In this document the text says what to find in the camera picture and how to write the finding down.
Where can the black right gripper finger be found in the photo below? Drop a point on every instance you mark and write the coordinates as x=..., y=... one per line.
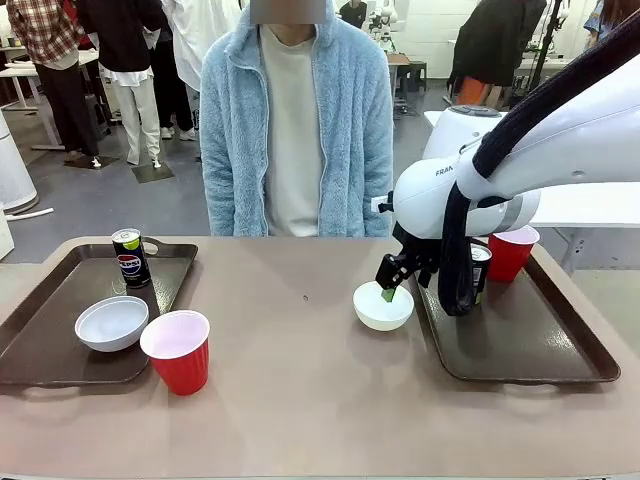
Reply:
x=391, y=275
x=427, y=277

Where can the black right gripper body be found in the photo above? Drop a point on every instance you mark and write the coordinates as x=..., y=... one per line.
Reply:
x=417, y=250

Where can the white bowl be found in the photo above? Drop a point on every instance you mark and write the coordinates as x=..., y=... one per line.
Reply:
x=380, y=317

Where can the black Pepsi can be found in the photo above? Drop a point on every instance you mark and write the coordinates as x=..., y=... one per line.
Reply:
x=131, y=272
x=481, y=272

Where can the red plastic cup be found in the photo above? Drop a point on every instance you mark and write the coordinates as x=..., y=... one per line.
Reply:
x=180, y=365
x=510, y=260

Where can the pale blue-grey bowl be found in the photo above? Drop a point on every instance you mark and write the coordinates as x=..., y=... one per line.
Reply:
x=110, y=330

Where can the brown plastic tray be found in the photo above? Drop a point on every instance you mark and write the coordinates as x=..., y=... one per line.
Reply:
x=50, y=350
x=525, y=340

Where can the white table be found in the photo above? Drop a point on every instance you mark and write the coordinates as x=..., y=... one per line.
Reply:
x=590, y=207

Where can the cream t-shirt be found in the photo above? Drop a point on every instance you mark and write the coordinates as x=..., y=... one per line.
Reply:
x=290, y=125

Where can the small brown side table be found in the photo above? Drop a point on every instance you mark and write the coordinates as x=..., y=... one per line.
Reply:
x=407, y=67

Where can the person in blue fleece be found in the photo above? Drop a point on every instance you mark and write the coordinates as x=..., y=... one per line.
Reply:
x=230, y=150

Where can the person in orange trousers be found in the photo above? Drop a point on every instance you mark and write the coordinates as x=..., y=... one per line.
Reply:
x=490, y=45

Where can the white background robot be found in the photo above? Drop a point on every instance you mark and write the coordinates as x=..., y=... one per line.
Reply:
x=380, y=20

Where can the black tripod stand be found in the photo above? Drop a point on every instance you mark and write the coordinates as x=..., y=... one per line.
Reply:
x=547, y=35

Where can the person in blue patterned shirt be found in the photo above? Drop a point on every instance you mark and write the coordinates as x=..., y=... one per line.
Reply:
x=597, y=20

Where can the person in white shirt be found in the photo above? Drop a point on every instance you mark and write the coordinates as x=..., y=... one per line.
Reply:
x=200, y=30

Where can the black stool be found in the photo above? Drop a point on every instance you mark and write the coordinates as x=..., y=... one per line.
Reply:
x=97, y=117

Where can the person in black top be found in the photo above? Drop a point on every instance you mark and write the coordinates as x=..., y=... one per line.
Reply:
x=120, y=30

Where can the white bar on floor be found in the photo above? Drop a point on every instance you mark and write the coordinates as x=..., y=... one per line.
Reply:
x=30, y=212

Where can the white cylindrical air purifier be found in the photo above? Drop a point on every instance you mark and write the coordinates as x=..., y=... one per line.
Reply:
x=15, y=170

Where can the white desk with legs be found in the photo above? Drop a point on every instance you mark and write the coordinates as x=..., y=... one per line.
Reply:
x=20, y=70

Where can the person in plaid shirt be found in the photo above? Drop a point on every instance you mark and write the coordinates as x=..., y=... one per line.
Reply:
x=45, y=30

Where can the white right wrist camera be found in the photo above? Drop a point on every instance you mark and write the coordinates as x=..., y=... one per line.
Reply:
x=380, y=203

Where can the dark floor base plate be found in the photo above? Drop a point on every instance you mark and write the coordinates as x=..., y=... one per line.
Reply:
x=152, y=171

